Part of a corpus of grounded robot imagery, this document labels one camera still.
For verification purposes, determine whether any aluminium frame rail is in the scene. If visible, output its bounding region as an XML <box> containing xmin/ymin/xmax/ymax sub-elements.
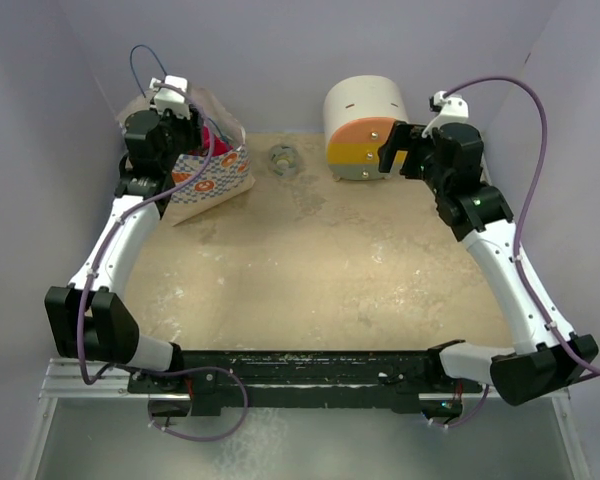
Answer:
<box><xmin>39</xmin><ymin>358</ymin><xmax>129</xmax><ymax>399</ymax></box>

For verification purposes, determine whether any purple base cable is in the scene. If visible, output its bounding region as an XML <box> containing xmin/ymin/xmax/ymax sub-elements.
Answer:
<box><xmin>427</xmin><ymin>384</ymin><xmax>491</xmax><ymax>430</ymax></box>
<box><xmin>147</xmin><ymin>366</ymin><xmax>250</xmax><ymax>442</ymax></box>

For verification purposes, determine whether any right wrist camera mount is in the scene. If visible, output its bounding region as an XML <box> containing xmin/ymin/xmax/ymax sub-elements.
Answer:
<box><xmin>421</xmin><ymin>91</ymin><xmax>469</xmax><ymax>138</ymax></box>

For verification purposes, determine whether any checkered paper bag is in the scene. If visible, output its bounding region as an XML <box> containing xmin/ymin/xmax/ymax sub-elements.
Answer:
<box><xmin>117</xmin><ymin>87</ymin><xmax>257</xmax><ymax>229</ymax></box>

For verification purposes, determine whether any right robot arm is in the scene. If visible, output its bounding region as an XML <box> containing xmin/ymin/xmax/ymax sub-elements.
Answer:
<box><xmin>378</xmin><ymin>121</ymin><xmax>599</xmax><ymax>406</ymax></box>

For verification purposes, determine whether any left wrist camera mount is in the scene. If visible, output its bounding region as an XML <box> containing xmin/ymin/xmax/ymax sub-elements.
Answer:
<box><xmin>149</xmin><ymin>75</ymin><xmax>189</xmax><ymax>105</ymax></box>

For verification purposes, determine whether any white mini drawer cabinet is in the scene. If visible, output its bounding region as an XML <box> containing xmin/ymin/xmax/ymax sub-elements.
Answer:
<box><xmin>323</xmin><ymin>75</ymin><xmax>408</xmax><ymax>181</ymax></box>

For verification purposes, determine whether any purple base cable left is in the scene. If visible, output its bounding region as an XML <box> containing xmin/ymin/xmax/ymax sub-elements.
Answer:
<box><xmin>147</xmin><ymin>366</ymin><xmax>250</xmax><ymax>442</ymax></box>

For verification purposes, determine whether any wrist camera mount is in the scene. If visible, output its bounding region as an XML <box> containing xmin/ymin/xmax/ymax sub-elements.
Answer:
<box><xmin>421</xmin><ymin>91</ymin><xmax>469</xmax><ymax>138</ymax></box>
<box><xmin>149</xmin><ymin>75</ymin><xmax>189</xmax><ymax>105</ymax></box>

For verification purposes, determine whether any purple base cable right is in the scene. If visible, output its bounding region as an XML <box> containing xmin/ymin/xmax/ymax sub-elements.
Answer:
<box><xmin>427</xmin><ymin>384</ymin><xmax>491</xmax><ymax>430</ymax></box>

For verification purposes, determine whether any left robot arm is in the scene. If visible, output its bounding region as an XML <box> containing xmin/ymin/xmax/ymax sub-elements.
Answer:
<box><xmin>44</xmin><ymin>100</ymin><xmax>203</xmax><ymax>392</ymax></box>

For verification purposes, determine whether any pink REAL crisps bag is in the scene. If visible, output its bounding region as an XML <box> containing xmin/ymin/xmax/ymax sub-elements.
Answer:
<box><xmin>190</xmin><ymin>127</ymin><xmax>232</xmax><ymax>156</ymax></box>

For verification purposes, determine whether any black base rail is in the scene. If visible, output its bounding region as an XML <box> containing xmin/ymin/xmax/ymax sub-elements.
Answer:
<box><xmin>128</xmin><ymin>350</ymin><xmax>482</xmax><ymax>416</ymax></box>

